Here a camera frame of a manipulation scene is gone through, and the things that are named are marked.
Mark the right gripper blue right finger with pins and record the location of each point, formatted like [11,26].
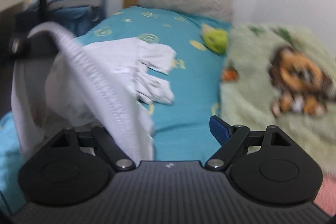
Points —
[221,130]

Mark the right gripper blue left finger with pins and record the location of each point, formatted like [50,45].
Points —
[101,135]

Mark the white t-shirt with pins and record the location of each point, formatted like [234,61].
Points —
[105,82]

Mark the teal patterned bed sheet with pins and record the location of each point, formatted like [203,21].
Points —
[181,129]

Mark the grey folded cloth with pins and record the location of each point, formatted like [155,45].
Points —
[74,3]

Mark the green lion fleece blanket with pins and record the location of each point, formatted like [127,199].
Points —
[282,75]

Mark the green plush toy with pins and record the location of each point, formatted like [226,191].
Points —
[215,39]

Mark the pink fluffy blanket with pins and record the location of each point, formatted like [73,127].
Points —
[326,196]

